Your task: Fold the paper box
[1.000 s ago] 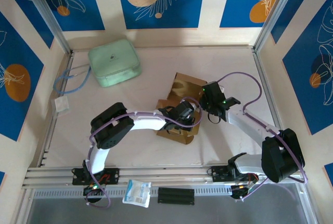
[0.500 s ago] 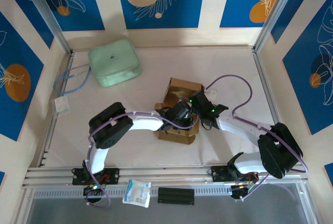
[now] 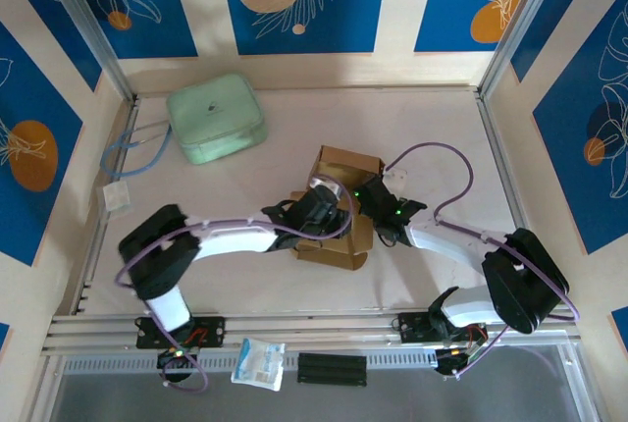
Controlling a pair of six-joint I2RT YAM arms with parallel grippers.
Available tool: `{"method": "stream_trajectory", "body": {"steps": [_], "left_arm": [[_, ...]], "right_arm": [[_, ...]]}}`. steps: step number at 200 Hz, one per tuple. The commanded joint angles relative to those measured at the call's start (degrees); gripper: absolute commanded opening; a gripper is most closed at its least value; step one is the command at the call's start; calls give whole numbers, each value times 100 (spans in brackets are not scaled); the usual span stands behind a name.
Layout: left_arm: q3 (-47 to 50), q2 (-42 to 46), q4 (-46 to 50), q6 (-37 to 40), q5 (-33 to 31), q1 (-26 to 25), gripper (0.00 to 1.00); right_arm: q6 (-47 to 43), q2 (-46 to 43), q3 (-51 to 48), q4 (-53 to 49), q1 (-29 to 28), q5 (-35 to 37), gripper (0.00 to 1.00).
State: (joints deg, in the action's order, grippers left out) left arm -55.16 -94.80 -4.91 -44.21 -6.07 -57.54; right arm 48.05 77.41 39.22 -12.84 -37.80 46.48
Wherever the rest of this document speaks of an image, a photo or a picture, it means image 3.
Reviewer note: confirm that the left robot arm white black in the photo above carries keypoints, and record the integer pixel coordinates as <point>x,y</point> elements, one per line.
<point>162,260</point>

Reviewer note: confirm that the small white paper tag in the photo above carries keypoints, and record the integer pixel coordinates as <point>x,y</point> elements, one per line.
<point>114,197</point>

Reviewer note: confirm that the brown cardboard paper box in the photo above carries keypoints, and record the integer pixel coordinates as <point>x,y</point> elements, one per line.
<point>353,159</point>

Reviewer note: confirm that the aluminium table side rail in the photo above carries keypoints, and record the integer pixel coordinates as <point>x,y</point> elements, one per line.
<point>129,115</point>
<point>500,157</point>

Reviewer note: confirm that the aluminium frame post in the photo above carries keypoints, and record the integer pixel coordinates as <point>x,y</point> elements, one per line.
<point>521,24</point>
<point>88,24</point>

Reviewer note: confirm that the aluminium frame cross rail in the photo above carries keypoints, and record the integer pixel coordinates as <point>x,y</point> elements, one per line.
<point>314,326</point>

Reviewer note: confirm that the black ridged block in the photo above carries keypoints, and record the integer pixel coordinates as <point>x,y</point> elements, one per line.
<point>332,369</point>

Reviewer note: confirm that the mint green zip pouch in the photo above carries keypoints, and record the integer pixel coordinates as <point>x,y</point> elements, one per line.
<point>213,115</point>

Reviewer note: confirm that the white blue wipes packet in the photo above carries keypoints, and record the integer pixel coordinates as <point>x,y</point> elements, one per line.
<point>257,363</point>

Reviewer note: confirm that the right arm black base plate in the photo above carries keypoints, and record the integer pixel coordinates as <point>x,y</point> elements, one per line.
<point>414,328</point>

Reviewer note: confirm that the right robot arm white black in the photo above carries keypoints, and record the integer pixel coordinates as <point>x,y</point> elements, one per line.
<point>525,284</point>

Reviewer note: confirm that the blue floral wall poster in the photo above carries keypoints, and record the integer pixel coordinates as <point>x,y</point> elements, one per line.
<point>441,10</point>
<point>29,98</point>
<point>167,34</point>
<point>579,186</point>
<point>343,24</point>

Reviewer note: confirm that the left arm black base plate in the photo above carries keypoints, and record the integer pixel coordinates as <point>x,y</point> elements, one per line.
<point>211,331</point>

